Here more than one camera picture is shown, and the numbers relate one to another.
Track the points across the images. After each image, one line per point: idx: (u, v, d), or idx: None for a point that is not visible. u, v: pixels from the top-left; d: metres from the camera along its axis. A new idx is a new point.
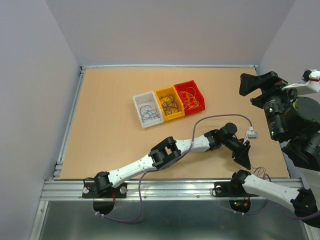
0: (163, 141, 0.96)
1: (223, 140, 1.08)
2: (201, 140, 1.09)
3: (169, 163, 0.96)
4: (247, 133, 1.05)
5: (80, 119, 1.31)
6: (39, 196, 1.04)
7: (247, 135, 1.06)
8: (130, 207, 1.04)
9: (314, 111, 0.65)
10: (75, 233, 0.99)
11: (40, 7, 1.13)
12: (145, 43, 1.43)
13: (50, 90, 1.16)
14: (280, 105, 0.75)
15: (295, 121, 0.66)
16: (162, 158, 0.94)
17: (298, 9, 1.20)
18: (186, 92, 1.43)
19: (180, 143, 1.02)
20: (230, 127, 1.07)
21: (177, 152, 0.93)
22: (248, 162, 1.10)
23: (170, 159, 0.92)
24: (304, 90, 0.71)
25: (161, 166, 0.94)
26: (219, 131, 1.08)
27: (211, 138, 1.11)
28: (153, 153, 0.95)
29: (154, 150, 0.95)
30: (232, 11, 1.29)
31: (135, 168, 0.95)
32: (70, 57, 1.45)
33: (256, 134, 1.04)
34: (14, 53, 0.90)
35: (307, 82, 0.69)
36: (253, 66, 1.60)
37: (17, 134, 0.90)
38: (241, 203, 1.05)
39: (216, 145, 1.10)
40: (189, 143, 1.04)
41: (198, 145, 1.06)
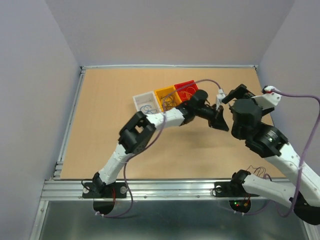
0: (132, 120, 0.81)
1: (195, 109, 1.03)
2: (174, 112, 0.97)
3: (145, 143, 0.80)
4: (218, 98, 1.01)
5: (80, 119, 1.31)
6: (39, 196, 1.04)
7: (218, 101, 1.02)
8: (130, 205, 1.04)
9: (249, 106, 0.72)
10: (75, 233, 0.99)
11: (40, 7, 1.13)
12: (145, 43, 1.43)
13: (50, 90, 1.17)
14: None
15: (238, 117, 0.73)
16: (134, 138, 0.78)
17: (298, 9, 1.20)
18: (186, 92, 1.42)
19: (152, 116, 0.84)
20: (201, 93, 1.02)
21: (150, 127, 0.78)
22: (224, 125, 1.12)
23: (144, 136, 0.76)
24: (263, 102, 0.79)
25: (135, 147, 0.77)
26: (190, 101, 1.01)
27: (183, 109, 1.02)
28: (123, 135, 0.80)
29: (124, 133, 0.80)
30: (232, 11, 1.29)
31: (113, 162, 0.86)
32: (70, 57, 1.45)
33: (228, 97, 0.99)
34: (15, 53, 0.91)
35: (265, 95, 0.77)
36: (253, 66, 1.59)
37: (18, 133, 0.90)
38: (241, 203, 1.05)
39: (189, 116, 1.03)
40: (162, 117, 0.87)
41: (171, 117, 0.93)
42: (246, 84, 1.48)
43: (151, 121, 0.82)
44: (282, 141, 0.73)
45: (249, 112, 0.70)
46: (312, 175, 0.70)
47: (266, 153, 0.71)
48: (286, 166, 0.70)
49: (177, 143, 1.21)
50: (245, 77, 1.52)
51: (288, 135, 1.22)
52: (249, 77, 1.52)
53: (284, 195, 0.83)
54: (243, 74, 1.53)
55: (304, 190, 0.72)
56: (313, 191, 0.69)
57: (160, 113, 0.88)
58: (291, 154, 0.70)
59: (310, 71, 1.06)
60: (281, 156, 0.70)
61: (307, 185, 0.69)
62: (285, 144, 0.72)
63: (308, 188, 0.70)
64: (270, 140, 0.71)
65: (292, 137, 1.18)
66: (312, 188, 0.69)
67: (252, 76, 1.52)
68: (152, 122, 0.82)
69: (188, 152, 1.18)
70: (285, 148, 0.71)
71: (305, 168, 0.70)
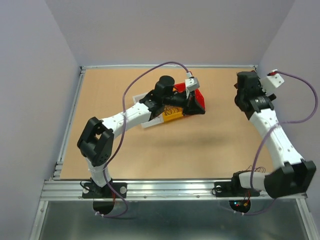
0: (86, 128, 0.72)
1: (163, 98, 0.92)
2: (138, 109, 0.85)
3: (108, 150, 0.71)
4: (188, 86, 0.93)
5: (80, 119, 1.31)
6: (39, 196, 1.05)
7: (188, 89, 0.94)
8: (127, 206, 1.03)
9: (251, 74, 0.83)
10: (75, 233, 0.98)
11: (40, 7, 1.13)
12: (145, 42, 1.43)
13: (49, 90, 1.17)
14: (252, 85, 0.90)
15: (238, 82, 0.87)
16: (93, 148, 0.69)
17: (298, 9, 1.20)
18: None
19: (109, 120, 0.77)
20: (165, 80, 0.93)
21: (107, 132, 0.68)
22: (198, 105, 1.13)
23: (101, 144, 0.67)
24: (265, 84, 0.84)
25: (97, 157, 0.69)
26: (155, 90, 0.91)
27: (150, 102, 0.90)
28: (82, 146, 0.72)
29: (81, 145, 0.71)
30: (232, 11, 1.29)
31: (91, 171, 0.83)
32: (70, 57, 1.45)
33: (196, 81, 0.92)
34: (15, 53, 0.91)
35: (270, 77, 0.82)
36: (253, 66, 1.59)
37: (17, 133, 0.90)
38: (240, 203, 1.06)
39: (158, 108, 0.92)
40: (122, 117, 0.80)
41: (134, 115, 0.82)
42: None
43: (108, 126, 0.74)
44: (269, 105, 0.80)
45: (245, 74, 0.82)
46: (284, 139, 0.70)
47: (250, 112, 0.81)
48: (262, 124, 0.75)
49: (177, 143, 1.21)
50: None
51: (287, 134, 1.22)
52: None
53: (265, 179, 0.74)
54: None
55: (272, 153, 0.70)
56: (277, 150, 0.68)
57: (119, 114, 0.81)
58: (270, 116, 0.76)
59: (309, 71, 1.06)
60: (259, 114, 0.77)
61: (273, 144, 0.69)
62: (270, 109, 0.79)
63: (273, 148, 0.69)
64: (257, 101, 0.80)
65: (292, 137, 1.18)
66: (276, 146, 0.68)
67: None
68: (110, 127, 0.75)
69: (188, 152, 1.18)
70: (267, 111, 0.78)
71: (278, 132, 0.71)
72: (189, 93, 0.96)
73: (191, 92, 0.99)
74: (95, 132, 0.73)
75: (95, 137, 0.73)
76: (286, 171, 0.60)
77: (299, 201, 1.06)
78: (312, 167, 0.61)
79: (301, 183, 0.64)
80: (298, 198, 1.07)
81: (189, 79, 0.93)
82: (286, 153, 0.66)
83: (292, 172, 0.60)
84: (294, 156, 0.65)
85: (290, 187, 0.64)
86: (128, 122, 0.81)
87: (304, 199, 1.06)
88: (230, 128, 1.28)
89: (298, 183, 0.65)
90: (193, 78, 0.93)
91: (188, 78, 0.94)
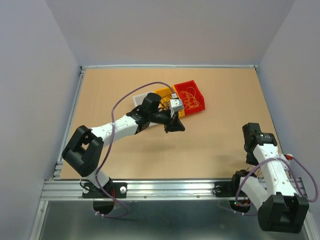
0: (73, 136, 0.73)
1: (150, 113, 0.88)
2: (125, 120, 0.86)
3: (95, 160, 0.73)
4: (172, 106, 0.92)
5: (80, 119, 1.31)
6: (39, 196, 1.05)
7: (172, 109, 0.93)
8: (128, 206, 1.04)
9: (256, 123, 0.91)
10: (75, 233, 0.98)
11: (40, 7, 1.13)
12: (145, 42, 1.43)
13: (49, 90, 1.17)
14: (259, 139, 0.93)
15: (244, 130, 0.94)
16: (80, 157, 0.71)
17: (298, 8, 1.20)
18: (186, 92, 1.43)
19: (98, 129, 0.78)
20: (152, 96, 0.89)
21: (96, 140, 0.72)
22: (183, 127, 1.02)
23: (91, 152, 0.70)
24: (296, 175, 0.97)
25: (84, 166, 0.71)
26: (143, 104, 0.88)
27: (136, 116, 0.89)
28: (66, 156, 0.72)
29: (67, 154, 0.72)
30: (232, 11, 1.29)
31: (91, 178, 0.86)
32: (70, 57, 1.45)
33: (181, 103, 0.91)
34: (15, 53, 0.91)
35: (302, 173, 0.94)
36: (253, 66, 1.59)
37: (18, 132, 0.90)
38: (241, 203, 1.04)
39: (143, 123, 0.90)
40: (111, 127, 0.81)
41: (123, 126, 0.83)
42: (246, 84, 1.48)
43: (97, 134, 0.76)
44: (273, 141, 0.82)
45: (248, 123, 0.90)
46: (281, 173, 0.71)
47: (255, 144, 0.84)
48: (262, 155, 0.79)
49: (177, 144, 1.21)
50: (245, 77, 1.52)
51: (287, 134, 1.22)
52: (249, 77, 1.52)
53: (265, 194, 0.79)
54: (243, 74, 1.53)
55: (269, 187, 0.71)
56: (272, 181, 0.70)
57: (108, 124, 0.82)
58: (271, 149, 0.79)
59: (309, 71, 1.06)
60: (261, 146, 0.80)
61: (270, 174, 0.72)
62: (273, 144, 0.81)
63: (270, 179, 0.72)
64: (261, 136, 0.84)
65: (292, 136, 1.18)
66: (272, 176, 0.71)
67: (252, 76, 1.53)
68: (99, 135, 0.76)
69: (188, 152, 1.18)
70: (270, 146, 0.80)
71: (277, 166, 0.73)
72: (173, 113, 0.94)
73: (177, 112, 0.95)
74: (81, 141, 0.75)
75: (81, 147, 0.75)
76: (277, 201, 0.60)
77: None
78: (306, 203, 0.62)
79: (294, 219, 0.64)
80: None
81: (175, 100, 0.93)
82: (280, 185, 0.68)
83: (282, 201, 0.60)
84: (287, 190, 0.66)
85: (279, 223, 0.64)
86: (117, 132, 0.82)
87: None
88: (230, 128, 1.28)
89: (290, 219, 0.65)
90: (178, 100, 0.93)
91: (174, 98, 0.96)
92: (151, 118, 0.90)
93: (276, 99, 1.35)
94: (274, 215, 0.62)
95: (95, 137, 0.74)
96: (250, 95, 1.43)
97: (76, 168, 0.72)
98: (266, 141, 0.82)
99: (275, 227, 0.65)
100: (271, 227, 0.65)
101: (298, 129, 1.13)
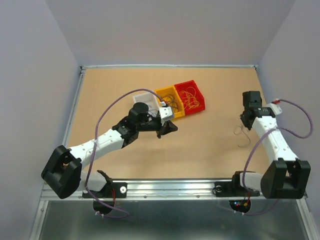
0: (51, 157, 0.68)
1: (137, 125, 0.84)
2: (110, 135, 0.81)
3: (74, 184, 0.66)
4: (162, 117, 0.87)
5: (80, 119, 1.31)
6: (39, 196, 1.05)
7: (163, 119, 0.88)
8: (127, 210, 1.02)
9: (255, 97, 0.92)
10: (75, 232, 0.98)
11: (39, 7, 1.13)
12: (145, 42, 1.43)
13: (49, 89, 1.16)
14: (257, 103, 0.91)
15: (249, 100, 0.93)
16: (59, 180, 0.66)
17: (298, 8, 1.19)
18: (186, 92, 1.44)
19: (78, 148, 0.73)
20: (139, 106, 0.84)
21: (74, 162, 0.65)
22: (174, 127, 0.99)
23: (68, 175, 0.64)
24: None
25: (61, 191, 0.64)
26: (129, 116, 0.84)
27: (123, 129, 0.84)
28: (47, 177, 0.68)
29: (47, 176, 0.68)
30: (232, 11, 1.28)
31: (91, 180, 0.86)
32: (70, 57, 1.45)
33: (170, 112, 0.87)
34: (14, 52, 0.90)
35: None
36: (253, 66, 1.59)
37: (17, 132, 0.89)
38: (241, 203, 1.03)
39: (131, 136, 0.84)
40: (93, 145, 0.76)
41: (106, 143, 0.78)
42: (246, 85, 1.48)
43: (76, 155, 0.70)
44: (271, 114, 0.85)
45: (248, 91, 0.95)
46: (281, 140, 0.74)
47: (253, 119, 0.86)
48: (261, 127, 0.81)
49: (177, 144, 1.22)
50: (245, 76, 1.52)
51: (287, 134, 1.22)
52: (249, 77, 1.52)
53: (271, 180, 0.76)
54: (243, 74, 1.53)
55: (269, 153, 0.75)
56: (273, 149, 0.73)
57: (90, 141, 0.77)
58: (269, 121, 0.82)
59: (309, 71, 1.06)
60: (260, 118, 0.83)
61: (270, 143, 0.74)
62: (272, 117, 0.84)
63: (270, 146, 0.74)
64: (259, 109, 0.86)
65: (292, 136, 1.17)
66: (273, 145, 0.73)
67: (253, 76, 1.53)
68: (78, 156, 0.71)
69: (188, 152, 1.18)
70: (267, 117, 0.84)
71: (277, 133, 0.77)
72: (164, 122, 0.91)
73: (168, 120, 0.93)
74: (62, 162, 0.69)
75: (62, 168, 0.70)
76: (279, 166, 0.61)
77: (300, 201, 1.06)
78: (307, 165, 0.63)
79: (297, 184, 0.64)
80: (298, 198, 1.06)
81: (164, 108, 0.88)
82: (280, 151, 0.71)
83: (284, 168, 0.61)
84: (289, 156, 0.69)
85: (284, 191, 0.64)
86: (99, 150, 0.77)
87: (304, 199, 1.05)
88: (230, 128, 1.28)
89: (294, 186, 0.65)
90: (168, 108, 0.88)
91: (162, 106, 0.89)
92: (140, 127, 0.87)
93: (276, 99, 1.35)
94: (277, 179, 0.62)
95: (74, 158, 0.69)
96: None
97: (55, 191, 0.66)
98: (264, 115, 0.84)
99: (278, 195, 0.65)
100: (274, 193, 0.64)
101: (298, 129, 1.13)
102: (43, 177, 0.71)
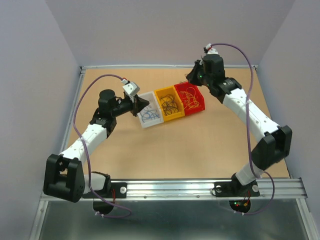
0: (47, 170, 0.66)
1: (111, 112, 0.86)
2: (92, 129, 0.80)
3: (80, 181, 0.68)
4: (128, 93, 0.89)
5: (80, 119, 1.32)
6: (39, 196, 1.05)
7: (130, 95, 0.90)
8: (130, 208, 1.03)
9: (217, 65, 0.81)
10: (75, 232, 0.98)
11: (40, 7, 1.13)
12: (145, 42, 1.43)
13: (49, 89, 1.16)
14: (219, 71, 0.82)
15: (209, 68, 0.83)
16: (65, 186, 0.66)
17: (297, 8, 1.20)
18: (186, 92, 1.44)
19: (69, 151, 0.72)
20: (105, 94, 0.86)
21: (73, 162, 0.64)
22: (146, 101, 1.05)
23: (73, 177, 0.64)
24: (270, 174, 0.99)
25: (73, 193, 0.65)
26: (100, 107, 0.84)
27: (100, 120, 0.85)
28: (51, 190, 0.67)
29: (50, 188, 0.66)
30: (232, 11, 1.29)
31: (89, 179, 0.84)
32: (70, 57, 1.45)
33: (135, 85, 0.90)
34: (14, 53, 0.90)
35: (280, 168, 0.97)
36: (253, 66, 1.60)
37: (17, 132, 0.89)
38: (241, 203, 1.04)
39: (110, 123, 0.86)
40: (81, 142, 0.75)
41: (91, 137, 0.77)
42: (246, 85, 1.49)
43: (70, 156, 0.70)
44: (237, 86, 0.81)
45: (211, 59, 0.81)
46: (258, 112, 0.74)
47: (222, 96, 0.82)
48: (235, 104, 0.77)
49: (177, 144, 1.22)
50: (245, 77, 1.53)
51: None
52: (249, 77, 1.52)
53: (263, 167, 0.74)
54: (243, 75, 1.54)
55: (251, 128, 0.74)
56: (255, 124, 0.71)
57: (77, 141, 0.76)
58: (241, 95, 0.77)
59: (308, 71, 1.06)
60: (230, 95, 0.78)
61: (250, 119, 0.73)
62: (238, 88, 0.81)
63: (252, 122, 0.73)
64: (225, 84, 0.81)
65: (292, 136, 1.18)
66: (255, 121, 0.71)
67: (252, 77, 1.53)
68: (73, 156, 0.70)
69: (189, 152, 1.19)
70: (237, 91, 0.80)
71: (252, 106, 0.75)
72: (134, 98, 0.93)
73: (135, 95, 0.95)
74: (59, 170, 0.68)
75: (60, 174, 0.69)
76: (269, 141, 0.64)
77: (300, 201, 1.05)
78: (288, 130, 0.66)
79: (283, 147, 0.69)
80: (298, 198, 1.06)
81: (128, 85, 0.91)
82: (263, 124, 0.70)
83: (272, 142, 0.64)
84: (271, 126, 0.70)
85: (275, 159, 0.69)
86: (89, 145, 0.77)
87: (304, 199, 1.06)
88: (230, 128, 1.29)
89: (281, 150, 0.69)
90: (131, 83, 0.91)
91: (125, 84, 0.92)
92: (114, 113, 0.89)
93: (275, 99, 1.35)
94: (269, 153, 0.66)
95: (70, 160, 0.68)
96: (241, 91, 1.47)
97: (66, 198, 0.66)
98: (232, 89, 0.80)
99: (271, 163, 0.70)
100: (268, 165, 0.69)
101: (298, 129, 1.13)
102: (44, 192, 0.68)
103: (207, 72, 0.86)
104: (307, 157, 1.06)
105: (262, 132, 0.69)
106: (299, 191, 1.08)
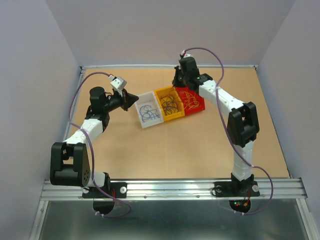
0: (52, 158, 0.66)
1: (104, 108, 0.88)
2: (89, 122, 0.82)
3: (86, 165, 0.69)
4: (116, 87, 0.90)
5: (80, 119, 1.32)
6: (39, 196, 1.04)
7: (119, 89, 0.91)
8: (130, 204, 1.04)
9: (190, 63, 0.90)
10: (75, 232, 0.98)
11: (40, 7, 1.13)
12: (145, 42, 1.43)
13: (49, 89, 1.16)
14: (192, 68, 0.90)
15: (184, 66, 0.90)
16: (73, 171, 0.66)
17: (297, 8, 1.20)
18: (186, 91, 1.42)
19: (71, 139, 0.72)
20: (96, 91, 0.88)
21: (78, 146, 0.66)
22: (135, 96, 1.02)
23: (80, 160, 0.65)
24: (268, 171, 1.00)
25: (82, 177, 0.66)
26: (93, 104, 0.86)
27: (94, 116, 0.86)
28: (57, 179, 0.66)
29: (57, 177, 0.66)
30: (232, 11, 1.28)
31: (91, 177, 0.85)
32: (70, 57, 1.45)
33: (121, 79, 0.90)
34: (13, 52, 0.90)
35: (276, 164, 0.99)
36: (253, 66, 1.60)
37: (17, 133, 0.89)
38: (241, 203, 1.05)
39: (105, 117, 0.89)
40: (82, 132, 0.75)
41: (91, 127, 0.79)
42: (246, 85, 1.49)
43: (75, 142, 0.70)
44: (209, 78, 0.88)
45: (184, 58, 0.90)
46: (227, 95, 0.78)
47: (197, 89, 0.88)
48: (207, 92, 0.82)
49: (177, 144, 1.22)
50: (245, 76, 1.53)
51: (287, 134, 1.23)
52: (249, 77, 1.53)
53: (244, 148, 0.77)
54: (243, 75, 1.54)
55: (223, 110, 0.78)
56: (224, 104, 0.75)
57: (77, 131, 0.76)
58: (212, 84, 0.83)
59: (308, 71, 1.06)
60: (203, 85, 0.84)
61: (220, 101, 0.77)
62: (210, 80, 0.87)
63: (221, 103, 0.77)
64: (199, 78, 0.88)
65: (293, 136, 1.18)
66: (223, 101, 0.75)
67: (252, 77, 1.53)
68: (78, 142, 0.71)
69: (189, 152, 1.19)
70: (208, 81, 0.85)
71: (221, 90, 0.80)
72: (122, 92, 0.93)
73: (124, 89, 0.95)
74: (63, 157, 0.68)
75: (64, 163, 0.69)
76: (235, 115, 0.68)
77: (299, 201, 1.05)
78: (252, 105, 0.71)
79: (252, 122, 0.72)
80: (298, 198, 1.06)
81: (115, 80, 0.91)
82: (230, 103, 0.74)
83: (238, 115, 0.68)
84: (238, 103, 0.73)
85: (248, 134, 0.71)
86: (89, 135, 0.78)
87: (304, 199, 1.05)
88: None
89: (251, 125, 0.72)
90: (117, 78, 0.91)
91: (112, 79, 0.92)
92: (108, 109, 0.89)
93: (275, 99, 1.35)
94: (238, 128, 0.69)
95: (74, 144, 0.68)
96: (226, 88, 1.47)
97: (75, 184, 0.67)
98: (204, 81, 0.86)
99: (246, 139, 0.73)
100: (243, 142, 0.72)
101: (298, 129, 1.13)
102: (51, 183, 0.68)
103: (183, 72, 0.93)
104: (307, 157, 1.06)
105: (229, 110, 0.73)
106: (299, 191, 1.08)
